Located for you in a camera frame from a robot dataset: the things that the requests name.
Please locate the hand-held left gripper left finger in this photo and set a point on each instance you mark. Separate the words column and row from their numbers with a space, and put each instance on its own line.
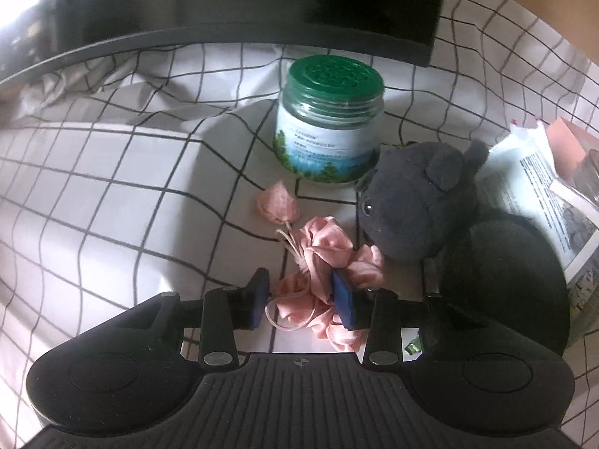
column 259, row 301

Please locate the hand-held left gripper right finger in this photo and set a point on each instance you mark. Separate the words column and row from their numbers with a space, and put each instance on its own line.
column 343, row 301

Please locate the black round soft object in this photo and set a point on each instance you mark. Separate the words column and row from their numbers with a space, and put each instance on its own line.
column 505, row 280

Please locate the small pink fabric piece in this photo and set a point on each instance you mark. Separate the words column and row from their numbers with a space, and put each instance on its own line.
column 277, row 202

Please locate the grey plush toy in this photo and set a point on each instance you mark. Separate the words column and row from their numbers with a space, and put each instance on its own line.
column 412, row 201

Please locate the green lid jar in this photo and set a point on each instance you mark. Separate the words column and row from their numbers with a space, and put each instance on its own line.
column 327, row 140

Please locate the white black checked cloth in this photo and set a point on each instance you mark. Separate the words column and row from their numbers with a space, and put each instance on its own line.
column 117, row 196

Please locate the white printed packet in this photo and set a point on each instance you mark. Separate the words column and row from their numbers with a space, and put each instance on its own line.
column 529, row 182

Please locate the pink box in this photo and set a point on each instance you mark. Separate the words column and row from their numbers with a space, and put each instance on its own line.
column 568, row 138

